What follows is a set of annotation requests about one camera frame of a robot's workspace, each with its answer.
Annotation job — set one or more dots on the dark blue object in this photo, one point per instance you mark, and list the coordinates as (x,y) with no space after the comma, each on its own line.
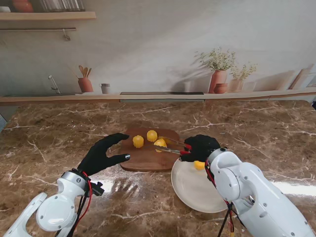
(314,103)

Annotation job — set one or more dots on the yellow corn chunk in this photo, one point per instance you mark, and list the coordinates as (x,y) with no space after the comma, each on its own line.
(151,135)
(138,141)
(198,165)
(160,143)

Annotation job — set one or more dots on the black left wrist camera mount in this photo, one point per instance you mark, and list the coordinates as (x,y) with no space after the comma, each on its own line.
(97,188)

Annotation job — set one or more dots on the white round plate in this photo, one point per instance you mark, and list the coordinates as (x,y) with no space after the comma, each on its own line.
(192,190)

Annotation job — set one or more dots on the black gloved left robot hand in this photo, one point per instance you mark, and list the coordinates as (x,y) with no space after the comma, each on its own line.
(97,155)

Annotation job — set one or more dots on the printed kitchen scene backdrop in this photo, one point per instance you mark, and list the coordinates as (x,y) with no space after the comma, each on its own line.
(148,49)

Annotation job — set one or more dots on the grey panel piece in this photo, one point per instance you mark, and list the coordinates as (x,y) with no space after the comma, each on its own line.
(2,123)

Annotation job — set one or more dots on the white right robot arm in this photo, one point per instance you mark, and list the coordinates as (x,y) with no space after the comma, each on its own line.
(259,197)

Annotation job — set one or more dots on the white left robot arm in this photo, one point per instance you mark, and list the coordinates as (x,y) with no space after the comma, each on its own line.
(54,214)

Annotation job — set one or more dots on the brown wooden cutting board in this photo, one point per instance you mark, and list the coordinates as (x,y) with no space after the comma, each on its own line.
(148,163)

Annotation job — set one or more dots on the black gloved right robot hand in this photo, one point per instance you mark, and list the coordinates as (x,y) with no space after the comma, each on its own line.
(202,146)

